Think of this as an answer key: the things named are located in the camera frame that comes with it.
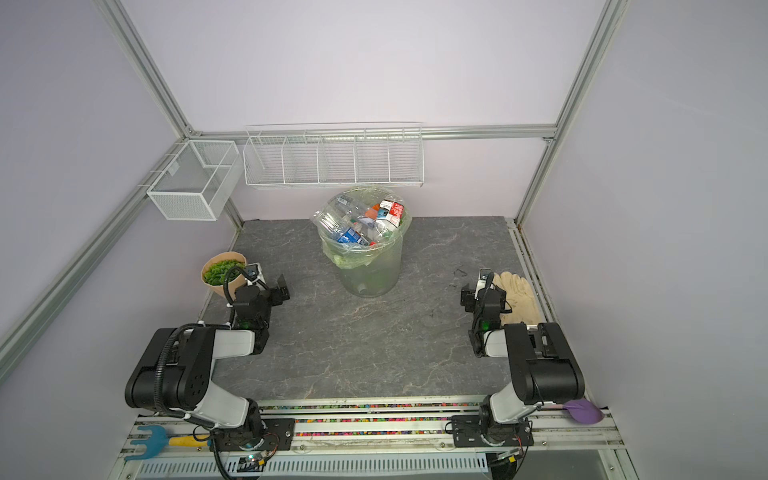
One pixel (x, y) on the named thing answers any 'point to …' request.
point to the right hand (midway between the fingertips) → (486, 288)
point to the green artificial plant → (215, 275)
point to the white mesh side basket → (196, 182)
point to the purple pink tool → (580, 410)
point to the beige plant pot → (234, 285)
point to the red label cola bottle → (396, 212)
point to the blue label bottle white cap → (351, 235)
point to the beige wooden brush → (521, 298)
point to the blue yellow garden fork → (159, 440)
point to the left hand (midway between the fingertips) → (269, 279)
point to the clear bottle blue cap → (354, 205)
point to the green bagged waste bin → (362, 229)
